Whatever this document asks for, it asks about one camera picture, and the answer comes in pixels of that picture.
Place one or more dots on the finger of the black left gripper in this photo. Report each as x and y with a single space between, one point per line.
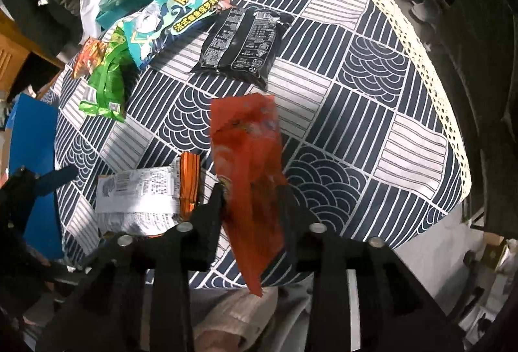
54 179

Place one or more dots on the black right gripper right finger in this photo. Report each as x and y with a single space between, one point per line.
312 248

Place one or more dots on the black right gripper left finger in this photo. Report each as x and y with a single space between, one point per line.
188 247

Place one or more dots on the blue-edged cardboard box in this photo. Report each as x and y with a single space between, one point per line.
31 129

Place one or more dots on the white orange snack packet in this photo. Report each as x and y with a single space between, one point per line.
148 201

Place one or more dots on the green snack bag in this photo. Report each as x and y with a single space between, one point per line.
105 93

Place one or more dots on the red snack packet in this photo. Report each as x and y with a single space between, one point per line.
247 158

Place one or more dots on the orange-red noodle snack bag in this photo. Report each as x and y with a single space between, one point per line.
89 58

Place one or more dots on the teal cartoon snack bag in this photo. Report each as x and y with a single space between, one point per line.
163 21

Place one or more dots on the black snack packet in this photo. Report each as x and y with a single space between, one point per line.
243 44

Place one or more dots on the navy white patterned tablecloth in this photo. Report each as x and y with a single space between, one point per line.
370 141

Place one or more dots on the wooden wardrobe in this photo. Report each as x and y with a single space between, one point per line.
15 50

